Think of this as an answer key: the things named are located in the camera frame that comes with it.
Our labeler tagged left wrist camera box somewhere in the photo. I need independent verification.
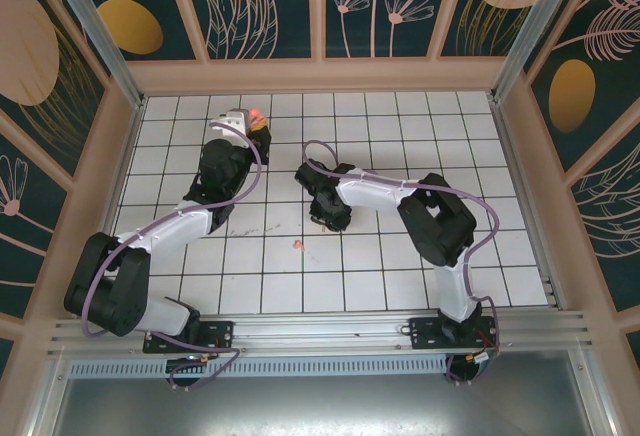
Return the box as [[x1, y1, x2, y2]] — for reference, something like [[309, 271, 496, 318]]
[[208, 108, 255, 150]]

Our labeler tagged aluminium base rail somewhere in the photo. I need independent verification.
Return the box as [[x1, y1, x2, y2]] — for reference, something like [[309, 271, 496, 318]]
[[47, 308, 596, 357]]

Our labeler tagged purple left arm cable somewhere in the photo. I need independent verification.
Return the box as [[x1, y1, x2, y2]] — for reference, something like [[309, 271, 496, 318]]
[[81, 148, 264, 392]]

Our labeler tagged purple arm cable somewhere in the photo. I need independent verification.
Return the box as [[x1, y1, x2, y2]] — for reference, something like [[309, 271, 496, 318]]
[[302, 139, 503, 357], [81, 148, 264, 392]]

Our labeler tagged aluminium frame post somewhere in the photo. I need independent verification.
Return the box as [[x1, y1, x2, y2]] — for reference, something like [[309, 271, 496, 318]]
[[39, 0, 147, 110], [488, 0, 575, 105]]

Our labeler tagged floral dark wall panel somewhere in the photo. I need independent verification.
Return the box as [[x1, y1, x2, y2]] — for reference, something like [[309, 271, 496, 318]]
[[74, 0, 209, 63], [564, 140, 640, 322], [0, 0, 112, 182], [439, 0, 546, 61], [322, 0, 464, 63], [177, 0, 321, 63], [522, 0, 640, 175], [0, 105, 76, 327]]

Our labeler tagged aluminium table edge rail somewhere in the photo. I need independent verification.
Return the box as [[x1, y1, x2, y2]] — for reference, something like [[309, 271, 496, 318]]
[[487, 90, 569, 310], [74, 95, 147, 320]]

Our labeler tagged grey metal sheet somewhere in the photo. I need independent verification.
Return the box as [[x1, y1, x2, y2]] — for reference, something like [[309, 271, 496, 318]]
[[42, 375, 609, 436]]

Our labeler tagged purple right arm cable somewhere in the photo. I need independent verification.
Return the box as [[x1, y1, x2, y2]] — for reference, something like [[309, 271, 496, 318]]
[[302, 139, 503, 357]]

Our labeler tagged slotted grey cable duct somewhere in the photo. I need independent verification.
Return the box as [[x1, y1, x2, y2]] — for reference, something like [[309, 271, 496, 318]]
[[67, 358, 451, 378]]

